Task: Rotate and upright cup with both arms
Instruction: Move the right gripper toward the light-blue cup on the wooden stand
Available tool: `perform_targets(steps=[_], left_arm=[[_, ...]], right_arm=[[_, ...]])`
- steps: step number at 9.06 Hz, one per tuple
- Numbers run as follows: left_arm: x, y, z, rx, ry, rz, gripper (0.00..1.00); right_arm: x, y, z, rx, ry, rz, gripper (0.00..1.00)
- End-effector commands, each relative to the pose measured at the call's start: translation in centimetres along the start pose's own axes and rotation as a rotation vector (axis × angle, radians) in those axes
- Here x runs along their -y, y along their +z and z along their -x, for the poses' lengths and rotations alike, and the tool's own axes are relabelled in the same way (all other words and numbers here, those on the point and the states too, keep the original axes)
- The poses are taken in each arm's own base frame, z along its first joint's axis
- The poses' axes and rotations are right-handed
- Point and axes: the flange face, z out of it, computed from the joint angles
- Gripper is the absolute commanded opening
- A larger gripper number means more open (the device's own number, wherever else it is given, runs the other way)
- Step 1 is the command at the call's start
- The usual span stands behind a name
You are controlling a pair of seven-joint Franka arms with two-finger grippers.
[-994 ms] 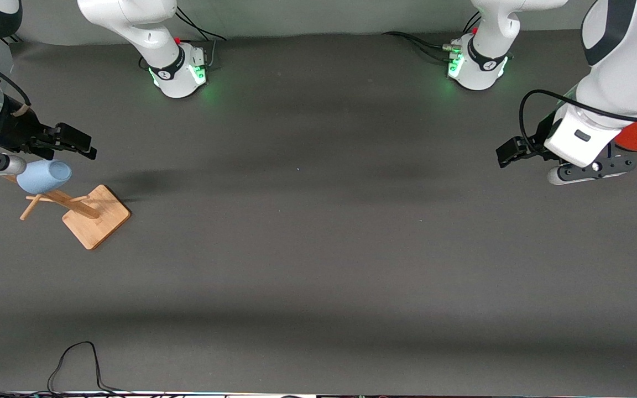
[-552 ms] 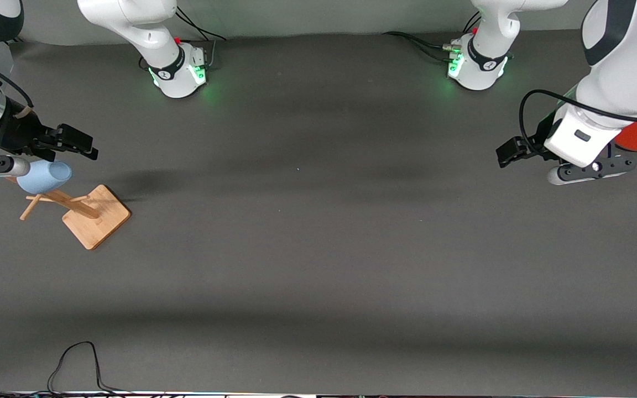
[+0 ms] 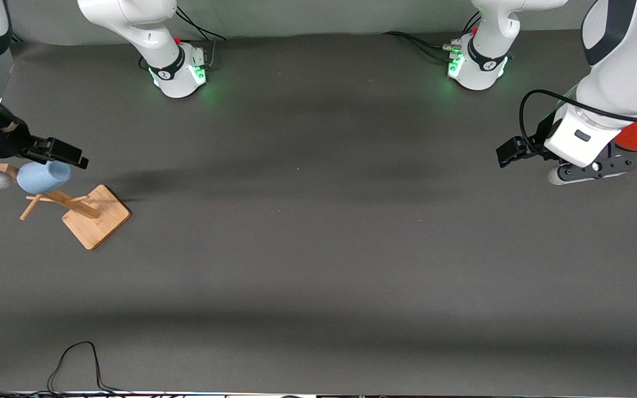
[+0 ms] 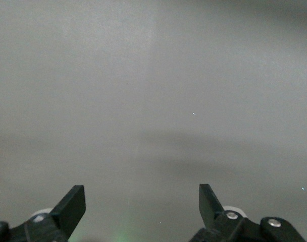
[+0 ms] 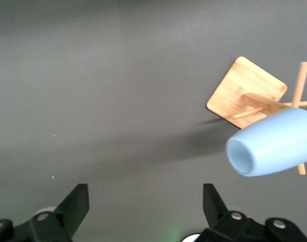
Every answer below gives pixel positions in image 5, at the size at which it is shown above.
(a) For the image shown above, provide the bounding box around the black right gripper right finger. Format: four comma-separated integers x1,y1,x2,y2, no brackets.
193,183,307,242

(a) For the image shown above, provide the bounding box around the light blue cup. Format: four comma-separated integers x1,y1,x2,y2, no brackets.
225,108,307,177

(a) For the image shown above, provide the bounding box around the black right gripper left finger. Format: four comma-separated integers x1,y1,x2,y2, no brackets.
0,183,90,242

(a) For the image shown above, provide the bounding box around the wooden cup rack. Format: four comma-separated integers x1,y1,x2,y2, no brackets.
206,56,307,175

